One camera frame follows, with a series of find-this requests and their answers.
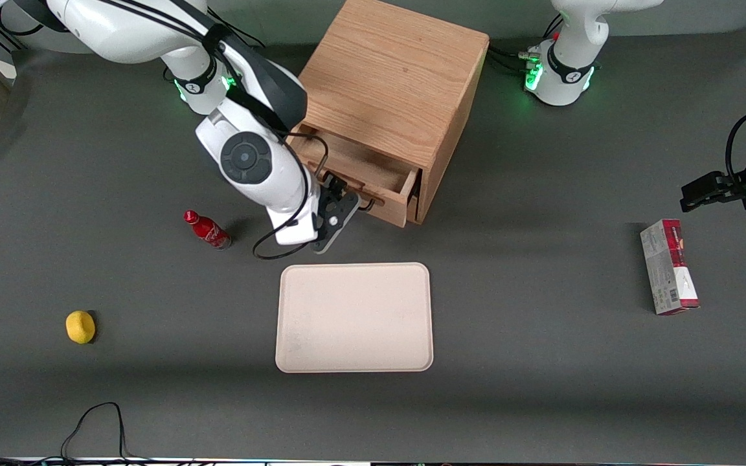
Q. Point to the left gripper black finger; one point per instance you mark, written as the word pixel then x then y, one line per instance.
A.
pixel 695 196

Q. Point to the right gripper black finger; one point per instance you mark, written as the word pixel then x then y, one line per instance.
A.
pixel 368 204
pixel 336 183

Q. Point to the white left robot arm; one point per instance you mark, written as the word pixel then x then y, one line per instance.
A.
pixel 567 71

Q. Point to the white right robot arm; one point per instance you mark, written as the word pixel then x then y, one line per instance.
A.
pixel 153 32

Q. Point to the wooden drawer cabinet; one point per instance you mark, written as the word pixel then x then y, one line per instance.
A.
pixel 392 77

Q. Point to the red grey carton box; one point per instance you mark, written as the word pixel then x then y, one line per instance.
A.
pixel 669 265

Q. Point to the beige plastic tray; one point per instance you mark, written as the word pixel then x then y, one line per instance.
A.
pixel 355 317

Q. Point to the red cola bottle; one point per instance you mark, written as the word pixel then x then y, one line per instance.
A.
pixel 208 231

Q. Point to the yellow lemon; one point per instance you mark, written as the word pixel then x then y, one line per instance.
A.
pixel 80 327

